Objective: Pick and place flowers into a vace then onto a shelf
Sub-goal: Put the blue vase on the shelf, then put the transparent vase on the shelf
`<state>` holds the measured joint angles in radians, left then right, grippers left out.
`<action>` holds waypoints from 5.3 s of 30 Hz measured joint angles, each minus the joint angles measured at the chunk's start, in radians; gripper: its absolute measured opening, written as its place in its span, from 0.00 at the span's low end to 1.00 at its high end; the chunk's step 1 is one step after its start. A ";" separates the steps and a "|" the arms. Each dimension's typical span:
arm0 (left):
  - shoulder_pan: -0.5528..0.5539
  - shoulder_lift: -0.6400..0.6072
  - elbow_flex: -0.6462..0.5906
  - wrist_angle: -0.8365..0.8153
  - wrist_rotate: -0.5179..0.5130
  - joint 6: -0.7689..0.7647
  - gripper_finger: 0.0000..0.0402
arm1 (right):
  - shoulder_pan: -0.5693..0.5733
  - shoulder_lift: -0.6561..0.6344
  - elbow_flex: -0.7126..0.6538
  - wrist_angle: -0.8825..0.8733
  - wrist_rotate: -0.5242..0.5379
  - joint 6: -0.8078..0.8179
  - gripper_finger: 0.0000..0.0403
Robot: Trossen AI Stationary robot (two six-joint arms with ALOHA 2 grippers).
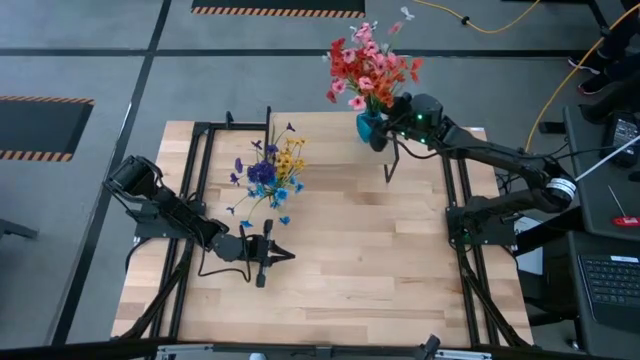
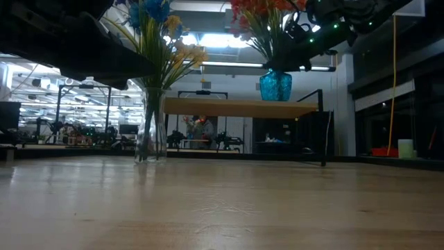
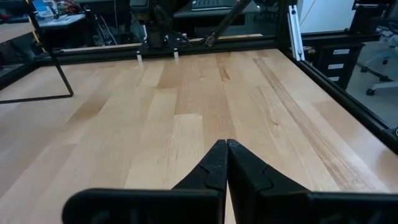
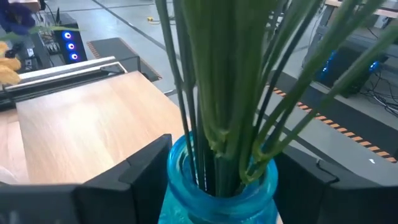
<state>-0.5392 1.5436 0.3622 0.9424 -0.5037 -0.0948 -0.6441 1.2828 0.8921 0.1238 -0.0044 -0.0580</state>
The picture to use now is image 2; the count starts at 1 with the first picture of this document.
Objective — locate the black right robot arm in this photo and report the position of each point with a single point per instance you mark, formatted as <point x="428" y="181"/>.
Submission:
<point x="357" y="14"/>

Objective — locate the yellow artificial flower bunch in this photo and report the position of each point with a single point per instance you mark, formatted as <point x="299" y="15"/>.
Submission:
<point x="194" y="55"/>

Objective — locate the green stems bouquet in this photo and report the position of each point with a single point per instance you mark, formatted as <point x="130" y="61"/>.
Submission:
<point x="243" y="21"/>

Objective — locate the person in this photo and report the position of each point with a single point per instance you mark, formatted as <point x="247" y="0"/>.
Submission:
<point x="208" y="128"/>

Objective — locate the clear glass vase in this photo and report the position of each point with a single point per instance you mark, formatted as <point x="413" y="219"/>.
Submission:
<point x="151" y="139"/>

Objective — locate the wooden shelf with black legs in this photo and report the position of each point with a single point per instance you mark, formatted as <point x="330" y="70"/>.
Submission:
<point x="236" y="107"/>

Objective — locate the black background monitor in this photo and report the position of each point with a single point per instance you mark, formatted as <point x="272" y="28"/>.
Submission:
<point x="10" y="116"/>
<point x="128" y="129"/>

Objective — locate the black background camera bar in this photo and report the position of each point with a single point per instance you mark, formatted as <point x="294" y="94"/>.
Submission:
<point x="203" y="92"/>

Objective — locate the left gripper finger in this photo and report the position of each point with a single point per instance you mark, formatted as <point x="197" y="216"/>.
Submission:
<point x="111" y="66"/>

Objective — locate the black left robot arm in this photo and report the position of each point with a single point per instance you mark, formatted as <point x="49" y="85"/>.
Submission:
<point x="34" y="8"/>

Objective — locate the black background robot arm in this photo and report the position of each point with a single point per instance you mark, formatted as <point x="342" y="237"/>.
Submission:
<point x="177" y="139"/>
<point x="227" y="140"/>

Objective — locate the blue artificial flower bunch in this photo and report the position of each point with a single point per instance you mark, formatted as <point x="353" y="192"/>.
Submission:
<point x="156" y="8"/>

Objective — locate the red stick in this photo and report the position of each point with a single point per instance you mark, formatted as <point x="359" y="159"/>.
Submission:
<point x="433" y="139"/>

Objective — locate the blue glass vase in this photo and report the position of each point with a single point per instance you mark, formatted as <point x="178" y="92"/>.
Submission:
<point x="275" y="87"/>

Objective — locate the black background rig frame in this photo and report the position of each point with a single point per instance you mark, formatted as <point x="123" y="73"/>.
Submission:
<point x="108" y="104"/>

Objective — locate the red container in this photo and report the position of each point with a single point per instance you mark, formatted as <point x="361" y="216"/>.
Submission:
<point x="383" y="152"/>

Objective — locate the pale green cup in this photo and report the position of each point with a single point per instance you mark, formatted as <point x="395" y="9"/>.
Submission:
<point x="406" y="149"/>

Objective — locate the long tube light bar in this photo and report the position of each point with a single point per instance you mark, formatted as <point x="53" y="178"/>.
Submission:
<point x="236" y="64"/>

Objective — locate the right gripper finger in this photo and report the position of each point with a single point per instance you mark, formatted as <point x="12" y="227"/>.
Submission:
<point x="303" y="66"/>
<point x="272" y="66"/>

